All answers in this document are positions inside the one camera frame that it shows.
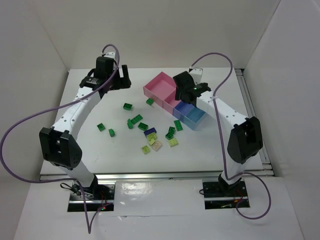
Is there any green lego brick pair lower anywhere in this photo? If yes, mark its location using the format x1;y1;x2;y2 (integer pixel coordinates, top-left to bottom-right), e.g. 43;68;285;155
165;132;174;141

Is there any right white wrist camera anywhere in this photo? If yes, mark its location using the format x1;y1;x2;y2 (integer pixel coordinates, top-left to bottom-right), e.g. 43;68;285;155
188;66;203;85

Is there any lime lego brick right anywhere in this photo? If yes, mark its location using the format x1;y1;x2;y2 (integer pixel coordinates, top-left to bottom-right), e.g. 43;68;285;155
168;138;179;147

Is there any beige lego brick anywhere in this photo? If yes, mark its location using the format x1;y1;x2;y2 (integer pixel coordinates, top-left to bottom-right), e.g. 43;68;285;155
149;139;162;152

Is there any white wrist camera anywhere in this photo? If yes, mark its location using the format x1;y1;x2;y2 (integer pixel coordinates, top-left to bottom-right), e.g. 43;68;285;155
101;51;118;61
188;66;203;85

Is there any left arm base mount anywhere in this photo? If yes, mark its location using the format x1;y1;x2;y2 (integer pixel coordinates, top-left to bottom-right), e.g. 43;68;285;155
60;182;116;213

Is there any small pink container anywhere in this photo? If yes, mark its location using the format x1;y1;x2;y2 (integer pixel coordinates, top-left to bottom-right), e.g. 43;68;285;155
162;91;181;115

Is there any lime lego brick lower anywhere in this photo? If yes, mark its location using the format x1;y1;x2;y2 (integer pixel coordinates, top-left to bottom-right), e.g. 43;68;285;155
141;145;151;155

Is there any large pink container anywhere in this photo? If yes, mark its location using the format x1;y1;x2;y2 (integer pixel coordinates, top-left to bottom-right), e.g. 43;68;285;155
143;71;176;107

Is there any dark blue container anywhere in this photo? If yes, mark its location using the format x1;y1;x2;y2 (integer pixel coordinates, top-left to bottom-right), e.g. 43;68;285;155
173;101;194;123

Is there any aluminium side rail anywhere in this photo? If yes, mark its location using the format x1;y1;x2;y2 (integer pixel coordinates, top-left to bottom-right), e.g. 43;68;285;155
235;68;274;172

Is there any lime lego brick upper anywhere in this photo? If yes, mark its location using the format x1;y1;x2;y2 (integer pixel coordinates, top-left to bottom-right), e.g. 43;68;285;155
146;132;158;142

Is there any light blue container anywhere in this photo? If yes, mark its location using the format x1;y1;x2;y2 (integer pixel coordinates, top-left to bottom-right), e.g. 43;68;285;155
183;107;206;130

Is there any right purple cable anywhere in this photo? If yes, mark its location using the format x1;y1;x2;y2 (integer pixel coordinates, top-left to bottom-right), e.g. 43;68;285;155
191;52;273;220

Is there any dark blue lego brick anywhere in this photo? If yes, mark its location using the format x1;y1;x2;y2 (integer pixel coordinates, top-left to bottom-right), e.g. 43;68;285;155
143;127;157;137

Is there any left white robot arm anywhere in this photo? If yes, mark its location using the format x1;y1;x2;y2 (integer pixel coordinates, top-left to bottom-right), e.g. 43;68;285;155
39;52;131;199

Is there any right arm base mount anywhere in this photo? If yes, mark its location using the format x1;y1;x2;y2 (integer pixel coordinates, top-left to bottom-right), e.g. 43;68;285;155
199;181;250;210

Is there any purple cable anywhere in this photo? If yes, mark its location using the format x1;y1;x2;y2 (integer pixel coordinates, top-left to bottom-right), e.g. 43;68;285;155
0;44;121;235
191;52;273;220

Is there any long green lego brick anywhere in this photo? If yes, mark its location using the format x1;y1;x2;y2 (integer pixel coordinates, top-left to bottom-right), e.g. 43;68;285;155
131;114;143;125

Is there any aluminium front rail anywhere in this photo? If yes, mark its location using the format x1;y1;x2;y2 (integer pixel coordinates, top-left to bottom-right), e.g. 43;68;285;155
40;169;275;181

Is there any green lego near container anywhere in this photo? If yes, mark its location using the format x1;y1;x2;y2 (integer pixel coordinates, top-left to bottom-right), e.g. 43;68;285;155
146;98;154;106

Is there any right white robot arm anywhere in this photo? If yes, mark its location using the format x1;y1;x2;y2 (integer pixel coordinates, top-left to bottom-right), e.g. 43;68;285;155
173;71;263;195

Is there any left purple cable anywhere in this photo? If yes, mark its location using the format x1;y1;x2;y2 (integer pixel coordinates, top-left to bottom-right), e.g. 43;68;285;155
0;44;121;235

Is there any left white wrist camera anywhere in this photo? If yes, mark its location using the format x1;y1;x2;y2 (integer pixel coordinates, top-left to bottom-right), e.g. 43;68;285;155
101;51;118;61

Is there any small green lego brick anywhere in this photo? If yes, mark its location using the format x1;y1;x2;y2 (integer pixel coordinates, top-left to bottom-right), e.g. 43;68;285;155
108;128;116;137

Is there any lime lego brick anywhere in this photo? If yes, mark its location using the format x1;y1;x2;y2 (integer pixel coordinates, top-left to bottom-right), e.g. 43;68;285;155
168;138;179;147
146;132;158;142
141;145;151;155

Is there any long green lego right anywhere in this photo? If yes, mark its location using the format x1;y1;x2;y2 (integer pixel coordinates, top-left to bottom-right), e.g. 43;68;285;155
174;120;183;132

